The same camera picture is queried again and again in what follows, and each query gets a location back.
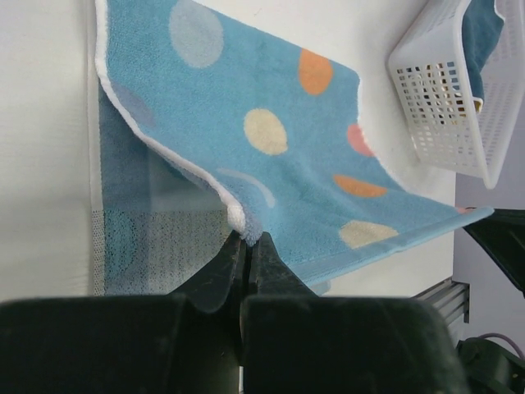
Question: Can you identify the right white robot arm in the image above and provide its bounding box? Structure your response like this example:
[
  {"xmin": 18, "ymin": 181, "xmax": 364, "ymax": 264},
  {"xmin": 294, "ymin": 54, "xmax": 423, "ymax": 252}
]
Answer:
[{"xmin": 456, "ymin": 208, "xmax": 524, "ymax": 393}]

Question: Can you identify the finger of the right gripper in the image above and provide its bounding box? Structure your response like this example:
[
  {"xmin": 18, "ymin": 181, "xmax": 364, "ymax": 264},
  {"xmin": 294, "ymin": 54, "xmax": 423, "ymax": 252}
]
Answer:
[{"xmin": 464, "ymin": 208, "xmax": 525, "ymax": 294}]

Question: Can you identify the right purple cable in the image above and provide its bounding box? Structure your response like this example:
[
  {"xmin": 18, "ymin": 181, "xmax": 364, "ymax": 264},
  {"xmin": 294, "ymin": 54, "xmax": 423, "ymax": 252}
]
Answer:
[{"xmin": 477, "ymin": 332, "xmax": 525, "ymax": 358}]

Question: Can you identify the light blue patterned towel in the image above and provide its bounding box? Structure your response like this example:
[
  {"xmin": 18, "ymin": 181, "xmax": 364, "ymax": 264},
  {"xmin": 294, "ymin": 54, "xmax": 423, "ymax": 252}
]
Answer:
[{"xmin": 95, "ymin": 1, "xmax": 491, "ymax": 295}]

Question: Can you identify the aluminium frame rail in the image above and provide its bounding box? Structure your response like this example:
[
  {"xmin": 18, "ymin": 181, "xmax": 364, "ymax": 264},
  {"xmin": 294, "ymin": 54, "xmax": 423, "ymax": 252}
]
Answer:
[{"xmin": 413, "ymin": 278, "xmax": 470, "ymax": 332}]

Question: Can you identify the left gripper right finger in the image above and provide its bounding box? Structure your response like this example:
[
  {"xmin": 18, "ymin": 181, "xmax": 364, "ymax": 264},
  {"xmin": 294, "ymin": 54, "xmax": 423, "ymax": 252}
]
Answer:
[{"xmin": 241, "ymin": 234, "xmax": 468, "ymax": 393}]

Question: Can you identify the empty white basket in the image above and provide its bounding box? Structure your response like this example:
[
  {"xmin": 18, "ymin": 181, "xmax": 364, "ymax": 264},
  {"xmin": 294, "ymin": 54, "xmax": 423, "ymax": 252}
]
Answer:
[{"xmin": 388, "ymin": 1, "xmax": 524, "ymax": 189}]

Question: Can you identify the yellow grey towel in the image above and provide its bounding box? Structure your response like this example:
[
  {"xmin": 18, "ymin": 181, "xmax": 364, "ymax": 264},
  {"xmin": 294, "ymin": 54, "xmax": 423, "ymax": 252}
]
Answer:
[{"xmin": 462, "ymin": 0, "xmax": 504, "ymax": 112}]

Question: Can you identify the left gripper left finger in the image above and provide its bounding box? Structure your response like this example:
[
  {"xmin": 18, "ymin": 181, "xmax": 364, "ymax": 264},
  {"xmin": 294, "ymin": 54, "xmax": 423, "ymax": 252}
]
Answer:
[{"xmin": 1, "ymin": 233, "xmax": 247, "ymax": 393}]

